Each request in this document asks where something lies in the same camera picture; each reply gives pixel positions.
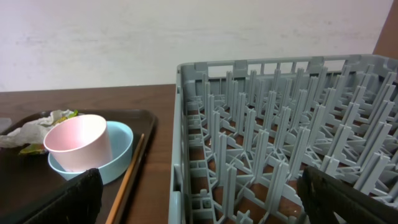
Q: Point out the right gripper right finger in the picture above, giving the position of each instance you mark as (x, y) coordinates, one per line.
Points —
(325, 197)

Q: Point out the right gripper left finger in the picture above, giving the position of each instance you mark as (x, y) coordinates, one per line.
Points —
(76, 201)

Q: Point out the pink cup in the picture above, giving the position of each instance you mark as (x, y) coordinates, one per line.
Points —
(80, 143)

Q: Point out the green yellow snack wrapper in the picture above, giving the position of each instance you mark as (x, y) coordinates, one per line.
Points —
(35, 149)

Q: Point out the white tissue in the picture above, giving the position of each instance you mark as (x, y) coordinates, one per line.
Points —
(33, 132)

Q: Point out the grey dishwasher rack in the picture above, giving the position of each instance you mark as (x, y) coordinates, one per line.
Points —
(245, 130)

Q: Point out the brown serving tray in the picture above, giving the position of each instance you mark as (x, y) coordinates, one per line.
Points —
(26, 180)

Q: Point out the wooden chopstick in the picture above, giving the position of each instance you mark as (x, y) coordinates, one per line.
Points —
(116, 207)

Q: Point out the light blue bowl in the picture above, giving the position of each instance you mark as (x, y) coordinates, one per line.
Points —
(121, 139)

